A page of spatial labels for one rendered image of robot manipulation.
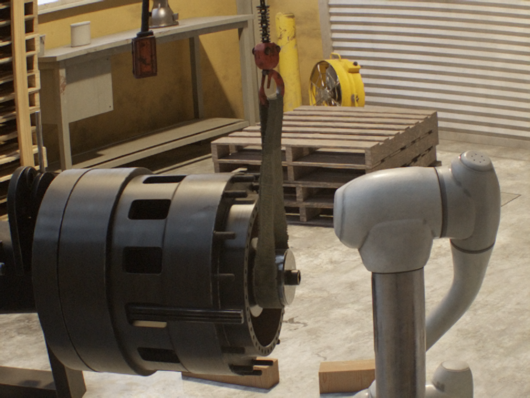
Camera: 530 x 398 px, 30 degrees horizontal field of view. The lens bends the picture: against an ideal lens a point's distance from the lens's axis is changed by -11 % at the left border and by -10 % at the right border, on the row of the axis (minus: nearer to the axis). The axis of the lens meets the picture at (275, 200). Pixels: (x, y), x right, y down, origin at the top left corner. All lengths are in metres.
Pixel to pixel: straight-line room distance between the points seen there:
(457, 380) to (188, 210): 0.78
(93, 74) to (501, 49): 3.15
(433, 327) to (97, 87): 5.51
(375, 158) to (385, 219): 4.11
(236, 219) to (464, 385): 0.72
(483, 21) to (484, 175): 6.22
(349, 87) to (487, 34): 1.26
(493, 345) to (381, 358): 2.38
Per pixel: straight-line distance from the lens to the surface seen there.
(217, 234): 2.44
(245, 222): 2.51
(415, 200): 1.86
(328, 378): 3.94
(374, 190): 1.86
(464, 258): 1.98
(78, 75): 7.26
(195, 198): 2.52
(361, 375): 3.93
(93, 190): 2.62
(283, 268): 2.58
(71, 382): 3.98
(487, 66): 8.11
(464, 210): 1.89
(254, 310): 2.64
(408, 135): 6.47
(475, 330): 4.48
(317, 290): 5.13
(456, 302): 2.07
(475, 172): 1.87
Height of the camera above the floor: 1.68
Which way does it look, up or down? 14 degrees down
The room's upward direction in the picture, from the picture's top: 4 degrees counter-clockwise
